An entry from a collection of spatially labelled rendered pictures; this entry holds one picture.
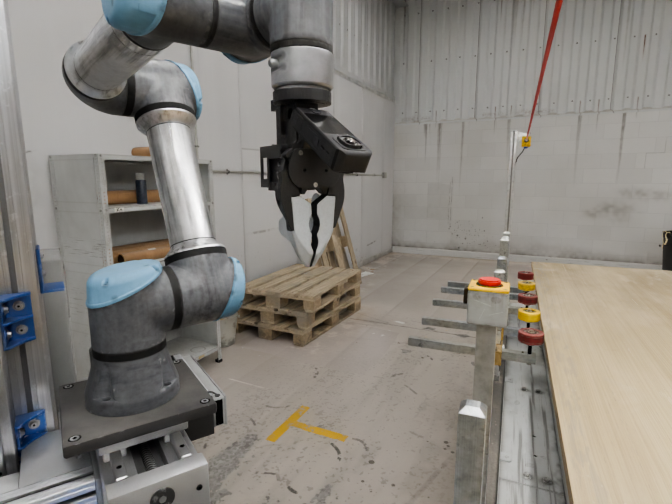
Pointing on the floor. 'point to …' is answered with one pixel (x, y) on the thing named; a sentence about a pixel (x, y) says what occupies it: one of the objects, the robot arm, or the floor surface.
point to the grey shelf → (152, 218)
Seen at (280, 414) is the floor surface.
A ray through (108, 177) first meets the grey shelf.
